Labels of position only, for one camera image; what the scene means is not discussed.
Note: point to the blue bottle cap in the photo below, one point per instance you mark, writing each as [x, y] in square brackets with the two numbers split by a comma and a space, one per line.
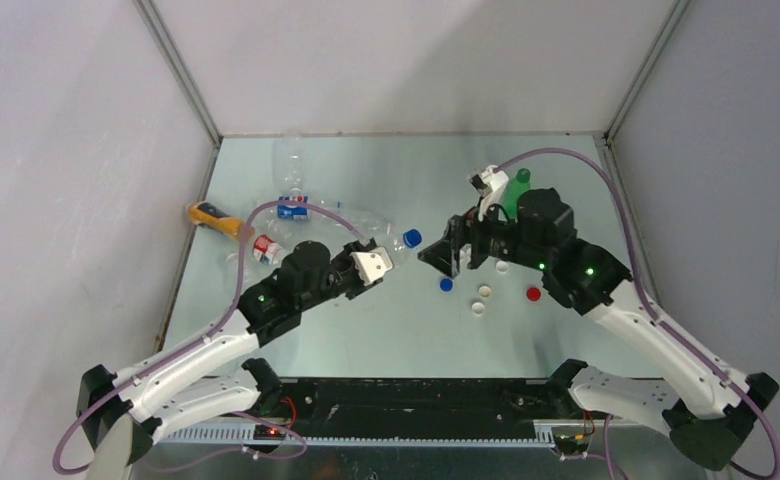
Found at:
[446, 285]
[412, 238]

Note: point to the orange bottle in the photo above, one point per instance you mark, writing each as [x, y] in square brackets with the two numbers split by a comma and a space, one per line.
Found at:
[205, 214]

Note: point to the white bottle cap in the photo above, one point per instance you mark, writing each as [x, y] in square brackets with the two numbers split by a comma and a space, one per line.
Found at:
[502, 267]
[478, 308]

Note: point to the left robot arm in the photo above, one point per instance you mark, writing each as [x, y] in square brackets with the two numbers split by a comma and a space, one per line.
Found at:
[176, 389]

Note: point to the green plastic bottle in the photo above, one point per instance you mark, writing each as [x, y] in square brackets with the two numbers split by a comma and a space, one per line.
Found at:
[511, 195]

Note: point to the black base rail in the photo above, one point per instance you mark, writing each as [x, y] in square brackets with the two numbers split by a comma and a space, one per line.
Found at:
[419, 408]

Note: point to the red bottle cap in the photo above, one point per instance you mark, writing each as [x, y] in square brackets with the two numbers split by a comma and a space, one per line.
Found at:
[533, 294]

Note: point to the clear crushed plastic bottle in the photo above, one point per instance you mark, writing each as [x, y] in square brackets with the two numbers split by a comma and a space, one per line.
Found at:
[396, 252]

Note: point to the clear bottle with red ring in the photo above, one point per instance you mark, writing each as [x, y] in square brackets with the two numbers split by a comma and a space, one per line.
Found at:
[260, 259]

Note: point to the green bottle cap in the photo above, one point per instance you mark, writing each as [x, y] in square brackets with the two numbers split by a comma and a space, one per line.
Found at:
[523, 176]

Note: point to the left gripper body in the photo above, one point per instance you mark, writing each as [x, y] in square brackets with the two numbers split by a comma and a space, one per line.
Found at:
[343, 278]

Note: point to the white cable duct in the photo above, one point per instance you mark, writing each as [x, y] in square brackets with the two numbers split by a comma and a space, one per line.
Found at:
[249, 434]

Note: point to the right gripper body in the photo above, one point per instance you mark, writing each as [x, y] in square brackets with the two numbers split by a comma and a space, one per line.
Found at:
[491, 238]

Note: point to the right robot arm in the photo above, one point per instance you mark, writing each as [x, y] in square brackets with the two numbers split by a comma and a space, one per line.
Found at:
[706, 407]

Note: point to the clear bottle with blue label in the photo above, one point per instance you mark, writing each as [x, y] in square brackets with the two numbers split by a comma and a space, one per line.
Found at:
[284, 220]

